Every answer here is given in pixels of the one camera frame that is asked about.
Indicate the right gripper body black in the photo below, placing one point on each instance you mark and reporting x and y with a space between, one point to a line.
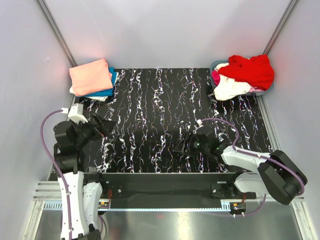
194 147

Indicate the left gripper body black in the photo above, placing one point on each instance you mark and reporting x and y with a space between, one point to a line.
85 132

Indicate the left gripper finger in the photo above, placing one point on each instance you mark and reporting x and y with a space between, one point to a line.
97 118
107 127

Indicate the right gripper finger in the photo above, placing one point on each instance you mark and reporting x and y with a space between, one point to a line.
187 137
182 148

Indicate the red t shirt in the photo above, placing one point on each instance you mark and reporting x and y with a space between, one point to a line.
256 70

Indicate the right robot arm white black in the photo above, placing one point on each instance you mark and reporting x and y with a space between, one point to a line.
273 174

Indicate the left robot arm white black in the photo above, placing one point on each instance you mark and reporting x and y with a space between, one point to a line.
80 194

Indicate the folded white t shirt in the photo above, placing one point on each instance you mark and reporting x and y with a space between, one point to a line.
98 98

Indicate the folded blue t shirt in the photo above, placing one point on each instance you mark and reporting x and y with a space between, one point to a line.
109 90

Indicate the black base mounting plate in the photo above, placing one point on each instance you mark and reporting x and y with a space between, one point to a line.
208 185

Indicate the folded pink t shirt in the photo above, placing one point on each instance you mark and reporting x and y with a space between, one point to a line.
90 77

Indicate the black marbled table mat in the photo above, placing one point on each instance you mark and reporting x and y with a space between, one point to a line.
154 108

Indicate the cream crumpled t shirt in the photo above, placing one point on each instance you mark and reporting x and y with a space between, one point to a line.
229 88

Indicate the magenta garment in basket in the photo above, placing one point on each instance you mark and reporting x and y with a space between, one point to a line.
216 77

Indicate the pink garment in basket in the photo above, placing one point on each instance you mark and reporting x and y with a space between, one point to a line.
254 89

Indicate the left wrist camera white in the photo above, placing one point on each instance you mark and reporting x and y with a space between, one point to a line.
75 114

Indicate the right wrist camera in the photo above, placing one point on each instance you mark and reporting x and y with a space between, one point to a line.
199 124

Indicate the slotted cable duct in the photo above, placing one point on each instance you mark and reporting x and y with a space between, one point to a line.
221 207

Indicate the aluminium frame rail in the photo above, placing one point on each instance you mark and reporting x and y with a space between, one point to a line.
47 191

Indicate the left aluminium corner post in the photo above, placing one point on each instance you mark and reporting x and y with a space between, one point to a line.
56 31

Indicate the aluminium corner post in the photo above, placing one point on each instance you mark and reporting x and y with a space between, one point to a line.
281 25
56 31

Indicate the right aluminium corner post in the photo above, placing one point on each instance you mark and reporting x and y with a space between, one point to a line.
281 25

